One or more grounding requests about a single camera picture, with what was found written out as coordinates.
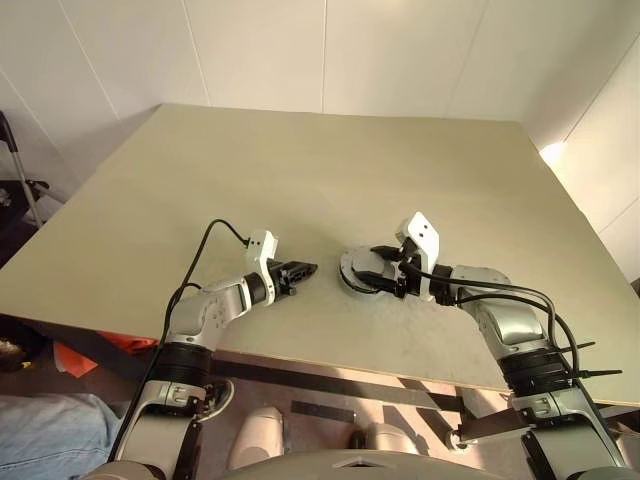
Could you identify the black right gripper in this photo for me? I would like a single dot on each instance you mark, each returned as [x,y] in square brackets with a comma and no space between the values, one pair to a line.
[401,287]

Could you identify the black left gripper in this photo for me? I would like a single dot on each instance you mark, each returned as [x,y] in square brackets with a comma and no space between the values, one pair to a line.
[280,280]

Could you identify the small metal bracket part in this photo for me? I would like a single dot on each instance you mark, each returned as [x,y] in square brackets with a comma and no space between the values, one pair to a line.
[362,262]

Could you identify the grey round tape roll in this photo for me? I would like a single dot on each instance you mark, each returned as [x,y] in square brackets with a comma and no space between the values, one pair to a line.
[346,289]

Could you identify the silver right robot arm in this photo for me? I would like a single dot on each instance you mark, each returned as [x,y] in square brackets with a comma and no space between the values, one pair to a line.
[505,325]

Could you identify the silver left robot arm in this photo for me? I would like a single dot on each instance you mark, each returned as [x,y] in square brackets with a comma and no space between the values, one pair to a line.
[210,310]

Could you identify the black flat strip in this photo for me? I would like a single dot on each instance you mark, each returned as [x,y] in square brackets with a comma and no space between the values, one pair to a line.
[322,411]

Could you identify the dark sneaker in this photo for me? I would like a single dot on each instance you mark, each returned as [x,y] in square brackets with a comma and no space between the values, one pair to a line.
[220,397]

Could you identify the beige rounded shell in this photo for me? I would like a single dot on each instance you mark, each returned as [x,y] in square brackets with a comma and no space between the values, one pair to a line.
[257,435]
[392,437]

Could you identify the grey robot torso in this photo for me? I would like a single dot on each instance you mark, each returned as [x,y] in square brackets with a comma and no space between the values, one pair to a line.
[360,467]

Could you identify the orange object under table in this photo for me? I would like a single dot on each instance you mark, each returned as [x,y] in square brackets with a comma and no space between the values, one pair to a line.
[75,362]

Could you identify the person's blue jeans leg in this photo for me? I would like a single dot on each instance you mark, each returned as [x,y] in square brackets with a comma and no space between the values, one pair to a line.
[50,435]

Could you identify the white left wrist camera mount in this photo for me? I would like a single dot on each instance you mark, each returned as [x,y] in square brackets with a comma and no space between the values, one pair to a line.
[260,245]

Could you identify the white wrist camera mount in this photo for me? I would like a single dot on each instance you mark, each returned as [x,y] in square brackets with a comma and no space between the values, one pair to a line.
[260,245]
[425,235]

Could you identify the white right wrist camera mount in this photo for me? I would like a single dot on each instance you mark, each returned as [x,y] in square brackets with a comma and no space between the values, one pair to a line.
[425,235]

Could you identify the black table frame beam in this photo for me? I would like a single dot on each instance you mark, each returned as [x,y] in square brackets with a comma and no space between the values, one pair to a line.
[310,375]

